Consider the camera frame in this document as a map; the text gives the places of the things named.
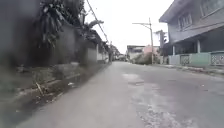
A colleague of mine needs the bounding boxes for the distant buildings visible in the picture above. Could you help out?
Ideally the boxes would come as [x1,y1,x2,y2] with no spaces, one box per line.
[125,44,161,65]

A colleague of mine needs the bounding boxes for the grey concrete road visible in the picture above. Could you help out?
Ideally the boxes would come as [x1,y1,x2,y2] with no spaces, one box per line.
[14,60,224,128]

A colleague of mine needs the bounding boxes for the street light pole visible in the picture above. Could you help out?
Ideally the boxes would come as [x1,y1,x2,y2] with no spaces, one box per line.
[131,17,155,65]

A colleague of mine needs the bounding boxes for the dark tree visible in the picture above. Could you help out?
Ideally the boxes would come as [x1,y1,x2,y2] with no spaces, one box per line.
[154,29,168,56]

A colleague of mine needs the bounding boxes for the large-leaved plants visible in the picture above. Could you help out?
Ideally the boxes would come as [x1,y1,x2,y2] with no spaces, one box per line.
[35,0,105,48]

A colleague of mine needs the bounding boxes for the dirt gutter verge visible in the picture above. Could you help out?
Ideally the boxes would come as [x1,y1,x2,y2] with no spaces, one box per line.
[0,62,110,128]

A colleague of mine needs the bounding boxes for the concrete kerb strip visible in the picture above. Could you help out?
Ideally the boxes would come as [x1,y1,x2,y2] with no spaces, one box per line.
[151,63,224,77]

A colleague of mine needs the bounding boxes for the grey two-storey building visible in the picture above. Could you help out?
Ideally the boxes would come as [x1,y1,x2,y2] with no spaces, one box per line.
[158,0,224,57]

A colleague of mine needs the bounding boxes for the grey wall with gates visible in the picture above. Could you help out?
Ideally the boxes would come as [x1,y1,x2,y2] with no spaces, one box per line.
[0,0,112,69]

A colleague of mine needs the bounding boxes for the overhead wires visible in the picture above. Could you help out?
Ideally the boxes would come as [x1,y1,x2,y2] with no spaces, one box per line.
[85,0,111,44]

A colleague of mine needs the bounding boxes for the pale green fence wall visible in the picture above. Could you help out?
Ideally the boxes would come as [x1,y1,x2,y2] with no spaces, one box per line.
[167,50,224,68]

